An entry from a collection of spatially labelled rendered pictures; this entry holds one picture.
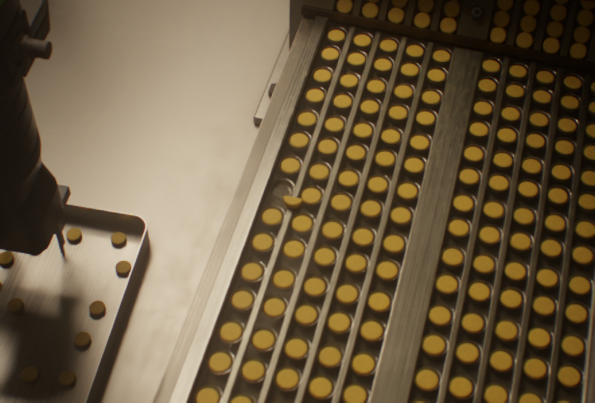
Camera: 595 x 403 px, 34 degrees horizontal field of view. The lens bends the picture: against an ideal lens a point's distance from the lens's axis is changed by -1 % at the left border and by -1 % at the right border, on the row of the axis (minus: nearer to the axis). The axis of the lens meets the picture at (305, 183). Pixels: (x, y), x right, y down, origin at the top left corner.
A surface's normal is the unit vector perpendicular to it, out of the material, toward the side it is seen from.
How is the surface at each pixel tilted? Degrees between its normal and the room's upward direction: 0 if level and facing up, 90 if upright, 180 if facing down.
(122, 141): 0
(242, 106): 0
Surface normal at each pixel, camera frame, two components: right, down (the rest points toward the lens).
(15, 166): 0.80, 0.47
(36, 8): 0.02, -0.63
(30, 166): 0.93, 0.30
